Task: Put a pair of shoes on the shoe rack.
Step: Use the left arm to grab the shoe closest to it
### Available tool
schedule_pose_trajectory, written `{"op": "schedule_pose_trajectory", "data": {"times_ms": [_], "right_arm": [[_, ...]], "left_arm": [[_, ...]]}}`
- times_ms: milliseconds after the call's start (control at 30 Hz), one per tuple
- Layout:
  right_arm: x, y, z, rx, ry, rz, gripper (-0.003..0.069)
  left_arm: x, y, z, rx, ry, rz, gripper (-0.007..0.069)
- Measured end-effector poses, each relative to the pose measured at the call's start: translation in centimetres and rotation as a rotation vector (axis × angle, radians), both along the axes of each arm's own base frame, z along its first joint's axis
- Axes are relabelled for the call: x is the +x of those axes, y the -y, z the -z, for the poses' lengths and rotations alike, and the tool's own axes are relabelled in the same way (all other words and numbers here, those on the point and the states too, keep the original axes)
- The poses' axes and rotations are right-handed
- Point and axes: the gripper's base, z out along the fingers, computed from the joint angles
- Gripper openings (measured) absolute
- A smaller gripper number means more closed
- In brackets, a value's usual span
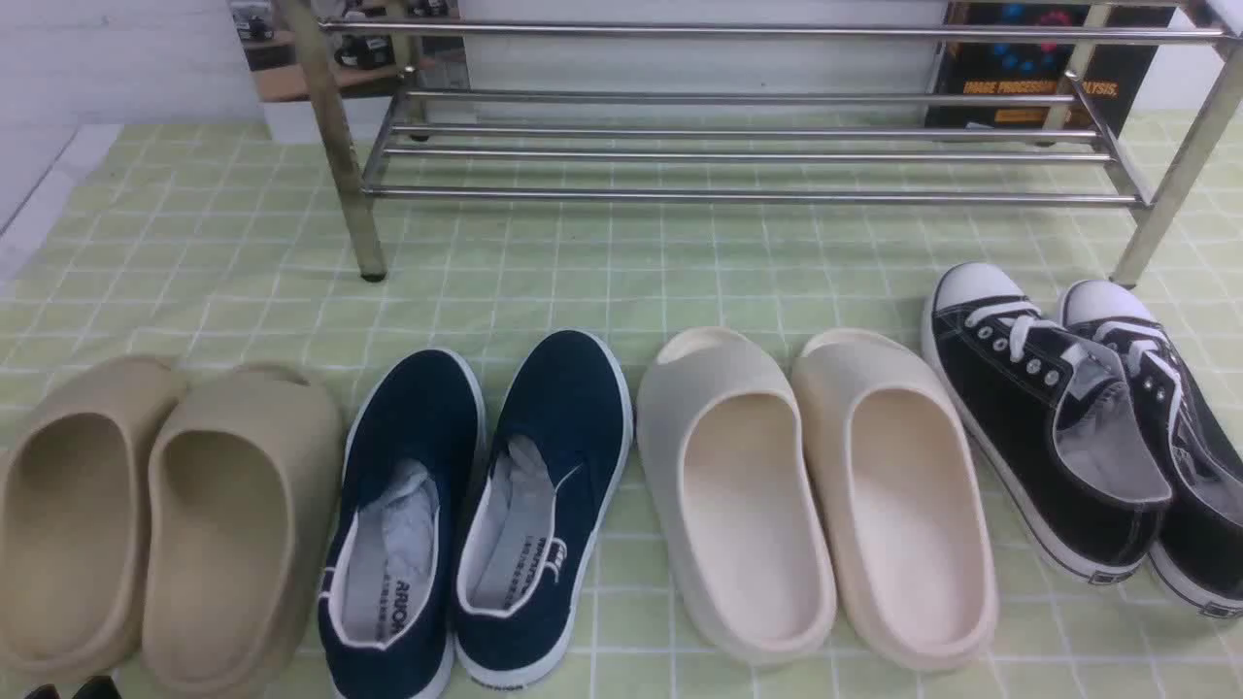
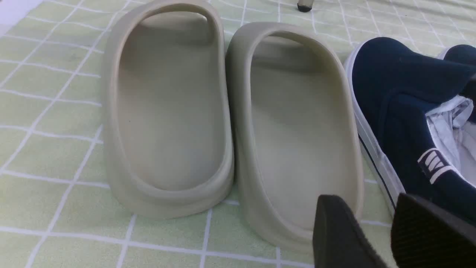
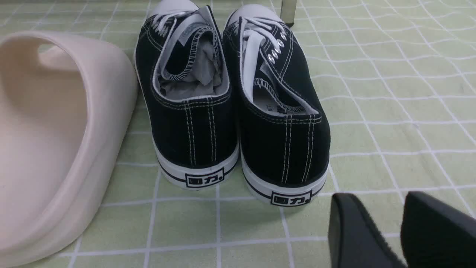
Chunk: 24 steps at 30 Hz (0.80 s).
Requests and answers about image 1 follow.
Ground navy slip-on shoe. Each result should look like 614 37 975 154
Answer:
452 330 634 690
316 347 486 698

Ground silver metal shoe rack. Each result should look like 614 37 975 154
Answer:
277 1 1241 287

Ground cream slide slipper left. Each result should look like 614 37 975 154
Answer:
636 327 837 665

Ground cream slide slipper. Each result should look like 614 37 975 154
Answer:
791 328 998 672
636 327 837 665

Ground cream slide slipper right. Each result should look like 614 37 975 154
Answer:
791 328 998 672

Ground tan slide slipper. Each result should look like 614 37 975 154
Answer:
142 363 347 698
1 354 189 682

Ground black canvas sneaker left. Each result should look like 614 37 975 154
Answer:
921 262 1173 585

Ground black canvas sneaker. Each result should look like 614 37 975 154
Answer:
1059 280 1242 619
921 262 1173 585

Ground black image processing book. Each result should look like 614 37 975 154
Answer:
924 2 1158 134

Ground tan slide slipper far left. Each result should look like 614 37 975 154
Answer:
1 354 189 682

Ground black canvas sneaker right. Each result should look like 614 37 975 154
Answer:
1059 280 1242 619

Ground photo poster on wall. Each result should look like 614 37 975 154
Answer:
229 1 469 103

